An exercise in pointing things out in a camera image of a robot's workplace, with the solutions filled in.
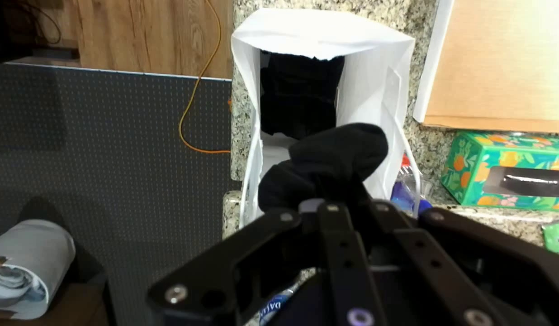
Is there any green tissue box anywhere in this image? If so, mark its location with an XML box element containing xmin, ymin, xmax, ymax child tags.
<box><xmin>441</xmin><ymin>133</ymin><xmax>559</xmax><ymax>212</ymax></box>

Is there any black sock pile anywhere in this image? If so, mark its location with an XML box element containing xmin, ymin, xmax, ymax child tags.
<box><xmin>260</xmin><ymin>53</ymin><xmax>345</xmax><ymax>140</ymax></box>

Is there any green small packet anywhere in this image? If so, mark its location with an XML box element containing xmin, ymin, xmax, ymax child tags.
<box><xmin>542</xmin><ymin>223</ymin><xmax>559</xmax><ymax>254</ymax></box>

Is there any black sock long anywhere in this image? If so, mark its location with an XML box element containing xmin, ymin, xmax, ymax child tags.
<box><xmin>258</xmin><ymin>124</ymin><xmax>388</xmax><ymax>212</ymax></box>

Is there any grey rolled cloth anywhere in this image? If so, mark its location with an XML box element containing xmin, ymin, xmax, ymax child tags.
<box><xmin>0</xmin><ymin>220</ymin><xmax>75</xmax><ymax>321</ymax></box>

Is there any cardboard tray box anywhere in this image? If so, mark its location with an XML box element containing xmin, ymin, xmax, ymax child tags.
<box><xmin>412</xmin><ymin>0</ymin><xmax>559</xmax><ymax>133</ymax></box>

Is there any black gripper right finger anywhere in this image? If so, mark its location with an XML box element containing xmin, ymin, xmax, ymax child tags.
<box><xmin>368</xmin><ymin>202</ymin><xmax>559</xmax><ymax>326</ymax></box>

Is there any white paper bag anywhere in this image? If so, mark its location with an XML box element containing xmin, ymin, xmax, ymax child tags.
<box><xmin>231</xmin><ymin>10</ymin><xmax>414</xmax><ymax>227</ymax></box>

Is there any orange cable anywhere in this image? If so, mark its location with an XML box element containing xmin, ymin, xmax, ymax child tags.
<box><xmin>175</xmin><ymin>0</ymin><xmax>233</xmax><ymax>158</ymax></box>

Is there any clear water bottle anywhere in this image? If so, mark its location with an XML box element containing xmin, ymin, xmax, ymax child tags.
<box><xmin>244</xmin><ymin>269</ymin><xmax>314</xmax><ymax>326</ymax></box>

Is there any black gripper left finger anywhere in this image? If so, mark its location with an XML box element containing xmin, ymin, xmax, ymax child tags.
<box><xmin>146</xmin><ymin>203</ymin><xmax>381</xmax><ymax>326</ymax></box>

